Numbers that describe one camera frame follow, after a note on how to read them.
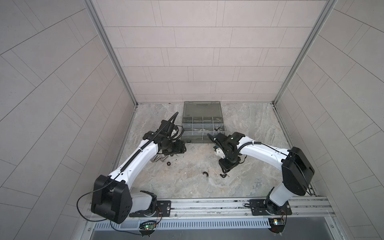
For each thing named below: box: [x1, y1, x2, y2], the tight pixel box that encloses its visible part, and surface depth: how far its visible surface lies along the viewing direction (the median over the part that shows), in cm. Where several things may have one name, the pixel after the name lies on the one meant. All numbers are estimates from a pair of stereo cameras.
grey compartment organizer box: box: [181, 101, 226, 144], surface depth 107 cm
